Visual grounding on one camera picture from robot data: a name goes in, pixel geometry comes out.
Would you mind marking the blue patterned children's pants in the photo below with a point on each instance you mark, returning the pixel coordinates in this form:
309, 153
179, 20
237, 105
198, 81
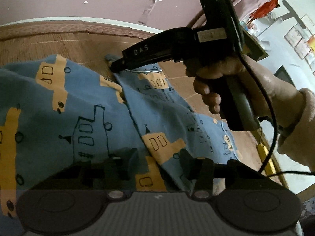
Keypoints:
55, 112

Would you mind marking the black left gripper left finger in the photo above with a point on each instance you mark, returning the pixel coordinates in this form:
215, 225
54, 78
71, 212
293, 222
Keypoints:
112, 174

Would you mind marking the red hanging cloth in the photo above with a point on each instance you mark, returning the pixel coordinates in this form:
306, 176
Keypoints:
264, 9

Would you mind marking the brown woven bamboo bed mat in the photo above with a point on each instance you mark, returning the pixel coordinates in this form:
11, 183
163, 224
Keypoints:
87, 43

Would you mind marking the person's right hand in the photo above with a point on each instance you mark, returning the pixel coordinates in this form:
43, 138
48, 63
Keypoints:
288, 102

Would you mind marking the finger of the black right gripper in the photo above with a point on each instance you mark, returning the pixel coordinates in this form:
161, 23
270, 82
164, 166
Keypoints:
173, 44

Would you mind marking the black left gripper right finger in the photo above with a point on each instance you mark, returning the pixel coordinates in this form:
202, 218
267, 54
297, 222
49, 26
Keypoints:
236, 175

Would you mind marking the beige sleeved right forearm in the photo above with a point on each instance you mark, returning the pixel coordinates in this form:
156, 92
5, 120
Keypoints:
297, 142

